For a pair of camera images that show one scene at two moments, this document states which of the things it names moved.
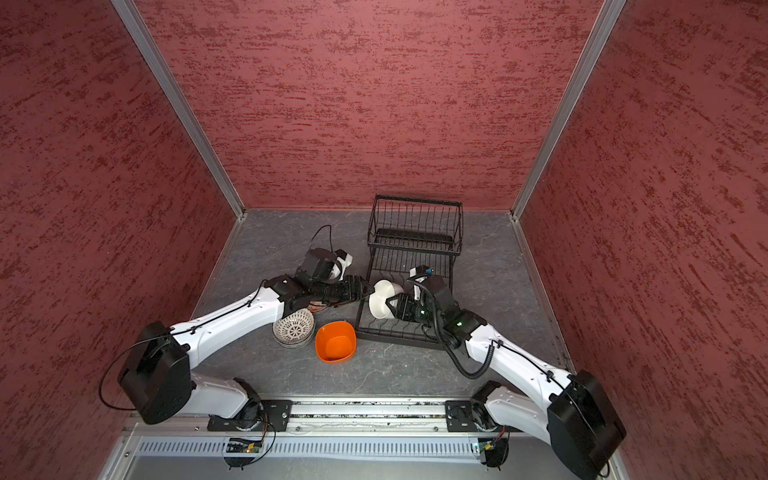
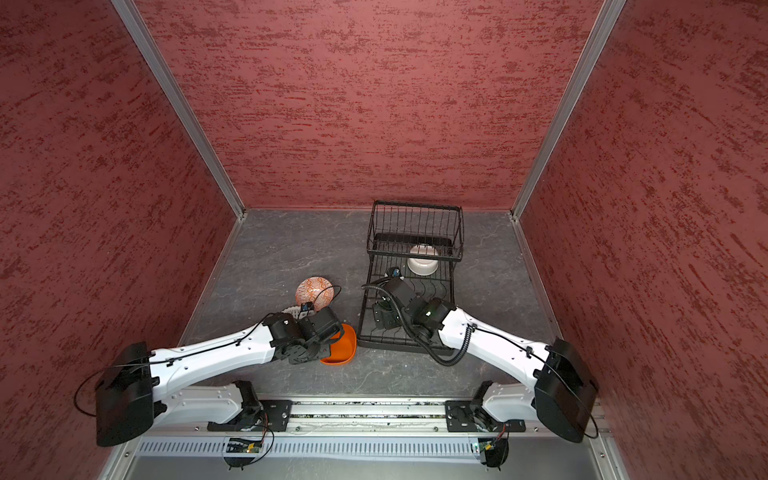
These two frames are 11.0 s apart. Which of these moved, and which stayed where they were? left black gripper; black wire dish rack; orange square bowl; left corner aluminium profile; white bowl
Moved: white bowl; left black gripper
Stayed: orange square bowl; black wire dish rack; left corner aluminium profile
